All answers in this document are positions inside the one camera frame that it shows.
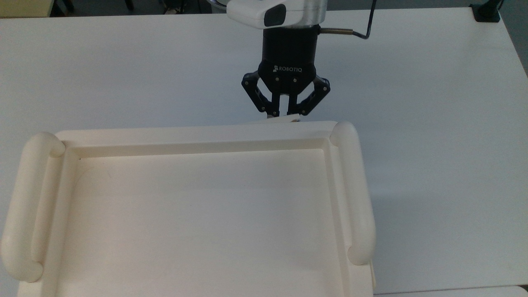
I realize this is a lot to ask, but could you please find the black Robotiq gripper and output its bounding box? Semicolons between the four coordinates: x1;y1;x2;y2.
241;26;332;118

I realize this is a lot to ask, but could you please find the black table clamp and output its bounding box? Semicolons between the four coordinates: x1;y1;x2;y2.
469;0;506;23

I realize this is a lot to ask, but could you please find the yellow wooden furniture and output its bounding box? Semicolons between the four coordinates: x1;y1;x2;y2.
0;0;55;18

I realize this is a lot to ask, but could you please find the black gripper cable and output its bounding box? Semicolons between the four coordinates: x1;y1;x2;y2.
320;0;378;40

